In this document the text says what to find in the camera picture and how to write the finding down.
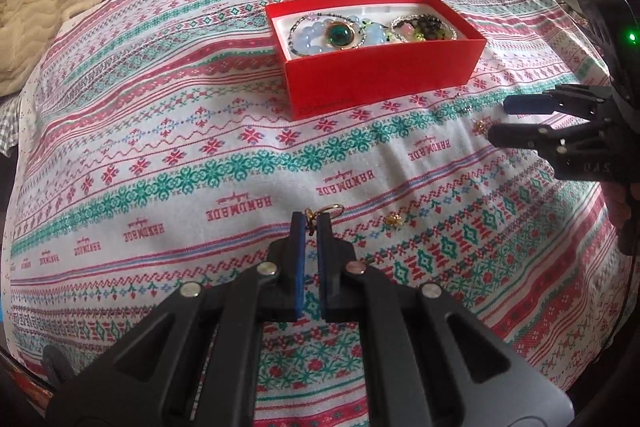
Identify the red jewelry box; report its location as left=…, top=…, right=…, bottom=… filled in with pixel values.
left=266, top=0, right=486, bottom=119

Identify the small gold stud earring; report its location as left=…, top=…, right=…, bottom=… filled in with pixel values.
left=384, top=212, right=404, bottom=230

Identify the patterned knit bedspread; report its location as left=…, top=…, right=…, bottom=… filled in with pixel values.
left=2, top=0, right=639, bottom=425

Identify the right hand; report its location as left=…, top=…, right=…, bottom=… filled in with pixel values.
left=601, top=182, right=639, bottom=255

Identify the black hair claw clip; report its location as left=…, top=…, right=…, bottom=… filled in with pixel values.
left=412, top=15, right=446, bottom=40

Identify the gold hoop earring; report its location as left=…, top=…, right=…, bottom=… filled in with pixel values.
left=303, top=204, right=345, bottom=236

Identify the small gold flower earring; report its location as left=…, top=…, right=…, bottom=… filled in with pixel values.
left=473, top=117, right=492, bottom=135

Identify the light blue bead bracelet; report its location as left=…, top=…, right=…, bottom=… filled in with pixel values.
left=293, top=14, right=392, bottom=56

